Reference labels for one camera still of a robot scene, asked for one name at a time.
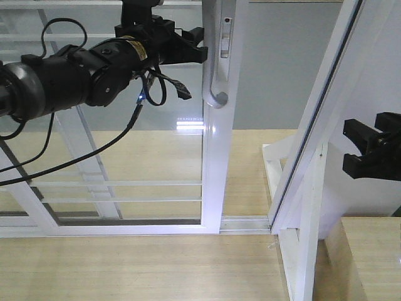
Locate door lock plate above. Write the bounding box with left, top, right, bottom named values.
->
left=220, top=17, right=232, bottom=59

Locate fixed white framed glass panel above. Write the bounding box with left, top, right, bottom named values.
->
left=1, top=1, right=122, bottom=226

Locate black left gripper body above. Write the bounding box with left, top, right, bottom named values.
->
left=115, top=1, right=188, bottom=65

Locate grey metal door handle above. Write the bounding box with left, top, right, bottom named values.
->
left=202, top=1, right=228, bottom=108

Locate light wooden box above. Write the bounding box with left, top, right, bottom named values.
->
left=325, top=217, right=400, bottom=300

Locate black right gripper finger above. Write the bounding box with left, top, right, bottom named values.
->
left=343, top=119, right=380, bottom=156
left=342, top=154, right=379, bottom=179

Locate aluminium floor door track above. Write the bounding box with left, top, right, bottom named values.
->
left=219, top=215, right=271, bottom=235

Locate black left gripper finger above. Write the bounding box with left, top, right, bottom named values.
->
left=181, top=27, right=204, bottom=47
left=175, top=46, right=209, bottom=63

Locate white door jamb frame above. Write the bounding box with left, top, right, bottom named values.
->
left=268, top=1, right=400, bottom=237

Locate black cable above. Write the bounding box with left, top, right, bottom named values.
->
left=0, top=17, right=192, bottom=186

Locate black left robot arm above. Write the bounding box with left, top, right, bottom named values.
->
left=1, top=1, right=208, bottom=122

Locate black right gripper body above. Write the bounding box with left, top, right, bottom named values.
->
left=373, top=112, right=400, bottom=181

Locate light wooden floor platform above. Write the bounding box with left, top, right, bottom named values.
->
left=0, top=128, right=297, bottom=301

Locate white framed sliding glass door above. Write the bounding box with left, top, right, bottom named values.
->
left=1, top=1, right=248, bottom=237

